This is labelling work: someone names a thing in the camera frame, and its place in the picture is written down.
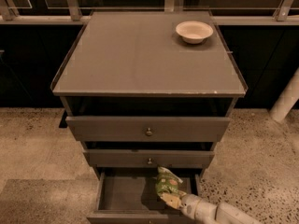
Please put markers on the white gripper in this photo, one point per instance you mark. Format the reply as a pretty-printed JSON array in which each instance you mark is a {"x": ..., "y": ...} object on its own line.
[{"x": 189, "y": 203}]

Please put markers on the green jalapeno chip bag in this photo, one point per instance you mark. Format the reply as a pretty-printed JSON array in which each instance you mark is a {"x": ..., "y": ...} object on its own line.
[{"x": 168, "y": 183}]

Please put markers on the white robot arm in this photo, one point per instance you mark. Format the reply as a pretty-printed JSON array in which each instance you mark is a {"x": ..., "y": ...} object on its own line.
[{"x": 255, "y": 176}]

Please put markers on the grey open bottom drawer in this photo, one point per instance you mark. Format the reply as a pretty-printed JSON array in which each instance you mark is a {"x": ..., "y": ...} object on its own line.
[{"x": 132, "y": 199}]

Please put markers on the grey middle drawer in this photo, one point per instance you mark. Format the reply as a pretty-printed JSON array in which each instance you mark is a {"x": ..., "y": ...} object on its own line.
[{"x": 125, "y": 158}]

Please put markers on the grey top drawer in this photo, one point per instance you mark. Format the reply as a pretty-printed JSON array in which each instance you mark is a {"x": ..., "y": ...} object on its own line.
[{"x": 148, "y": 129}]

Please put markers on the grey drawer cabinet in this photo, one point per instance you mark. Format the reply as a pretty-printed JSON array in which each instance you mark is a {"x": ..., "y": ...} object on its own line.
[{"x": 134, "y": 64}]

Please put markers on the white paper bowl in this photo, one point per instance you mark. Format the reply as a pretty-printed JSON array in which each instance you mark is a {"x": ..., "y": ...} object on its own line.
[{"x": 194, "y": 32}]

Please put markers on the metal window railing frame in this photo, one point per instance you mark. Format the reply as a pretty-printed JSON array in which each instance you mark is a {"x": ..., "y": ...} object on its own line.
[{"x": 223, "y": 12}]

